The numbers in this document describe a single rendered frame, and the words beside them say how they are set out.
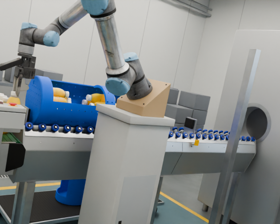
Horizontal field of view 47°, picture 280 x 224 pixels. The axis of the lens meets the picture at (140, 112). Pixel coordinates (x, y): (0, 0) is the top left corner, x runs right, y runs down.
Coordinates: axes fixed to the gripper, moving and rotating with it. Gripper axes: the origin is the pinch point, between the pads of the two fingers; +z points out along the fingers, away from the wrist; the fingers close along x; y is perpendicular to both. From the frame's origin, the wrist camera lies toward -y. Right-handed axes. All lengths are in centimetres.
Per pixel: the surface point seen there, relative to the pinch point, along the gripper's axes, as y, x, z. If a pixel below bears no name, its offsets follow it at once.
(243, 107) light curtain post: 159, -20, -11
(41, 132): 18.7, 5.4, 21.2
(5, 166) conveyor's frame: -1.3, -6.5, 36.4
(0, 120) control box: -9.4, -17.6, 10.4
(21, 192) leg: 18, 21, 63
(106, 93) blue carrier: 56, 7, -5
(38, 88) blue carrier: 14.8, 10.8, -2.7
